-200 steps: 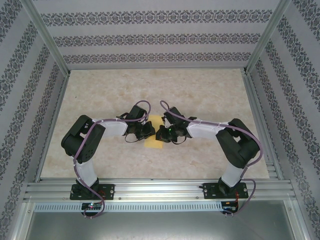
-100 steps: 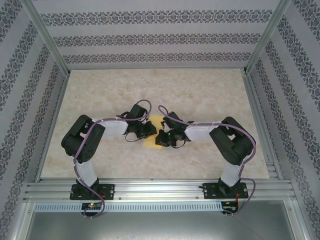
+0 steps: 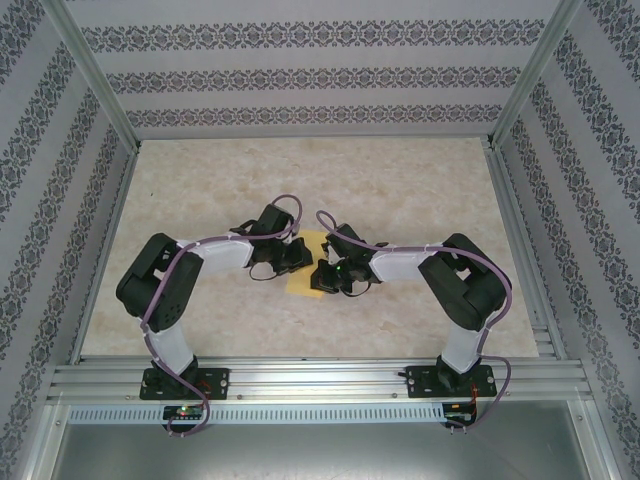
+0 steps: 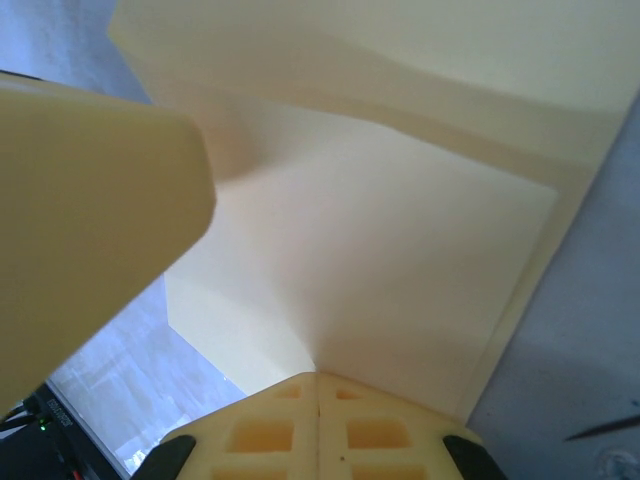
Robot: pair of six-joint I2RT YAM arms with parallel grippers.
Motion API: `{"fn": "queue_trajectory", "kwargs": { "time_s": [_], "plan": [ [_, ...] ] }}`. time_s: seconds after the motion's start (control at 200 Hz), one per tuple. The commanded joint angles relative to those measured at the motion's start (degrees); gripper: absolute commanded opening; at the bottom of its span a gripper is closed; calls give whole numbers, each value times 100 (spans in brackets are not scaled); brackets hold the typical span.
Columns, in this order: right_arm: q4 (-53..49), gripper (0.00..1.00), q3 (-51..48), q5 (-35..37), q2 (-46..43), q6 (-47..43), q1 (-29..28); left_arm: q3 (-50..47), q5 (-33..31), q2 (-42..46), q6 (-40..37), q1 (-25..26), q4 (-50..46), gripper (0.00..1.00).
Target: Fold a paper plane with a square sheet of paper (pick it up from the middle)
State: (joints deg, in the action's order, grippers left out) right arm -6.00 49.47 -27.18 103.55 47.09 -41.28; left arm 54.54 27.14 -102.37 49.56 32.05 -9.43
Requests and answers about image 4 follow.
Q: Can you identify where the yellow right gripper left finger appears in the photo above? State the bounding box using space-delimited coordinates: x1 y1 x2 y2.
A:
144 372 320 480

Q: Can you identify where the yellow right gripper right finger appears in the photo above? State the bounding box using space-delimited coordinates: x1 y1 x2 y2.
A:
316 372 504 480

